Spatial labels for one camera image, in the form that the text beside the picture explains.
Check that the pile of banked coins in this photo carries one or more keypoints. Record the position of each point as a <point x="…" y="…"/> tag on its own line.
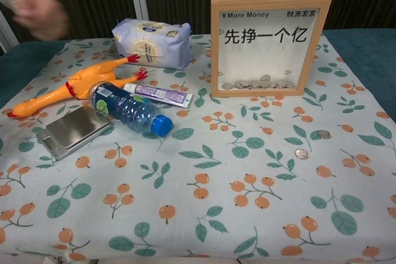
<point x="247" y="84"/>

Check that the blue capped water bottle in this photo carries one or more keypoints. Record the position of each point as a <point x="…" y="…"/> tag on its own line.
<point x="130" y="109"/>

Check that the teal table cover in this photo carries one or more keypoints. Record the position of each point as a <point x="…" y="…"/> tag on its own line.
<point x="355" y="47"/>

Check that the silver digital pocket scale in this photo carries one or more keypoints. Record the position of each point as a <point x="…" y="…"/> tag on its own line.
<point x="74" y="128"/>

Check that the wooden framed box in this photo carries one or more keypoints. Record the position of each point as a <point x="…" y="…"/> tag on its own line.
<point x="263" y="60"/>

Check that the pale blue tissue pack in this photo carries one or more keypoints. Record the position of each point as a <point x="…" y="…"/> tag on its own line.
<point x="148" y="41"/>

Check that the floral fruit print tablecloth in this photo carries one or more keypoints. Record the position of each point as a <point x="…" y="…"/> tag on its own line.
<point x="198" y="183"/>

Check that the purple white toothpaste tube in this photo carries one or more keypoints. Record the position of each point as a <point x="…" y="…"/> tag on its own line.
<point x="161" y="94"/>

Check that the bare human hand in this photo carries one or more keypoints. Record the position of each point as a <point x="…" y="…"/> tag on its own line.
<point x="40" y="13"/>

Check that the silver coin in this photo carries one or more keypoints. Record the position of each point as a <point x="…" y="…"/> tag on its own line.
<point x="324" y="134"/>
<point x="300" y="153"/>

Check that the yellow rubber chicken toy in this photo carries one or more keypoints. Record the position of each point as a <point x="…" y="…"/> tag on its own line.
<point x="86" y="78"/>

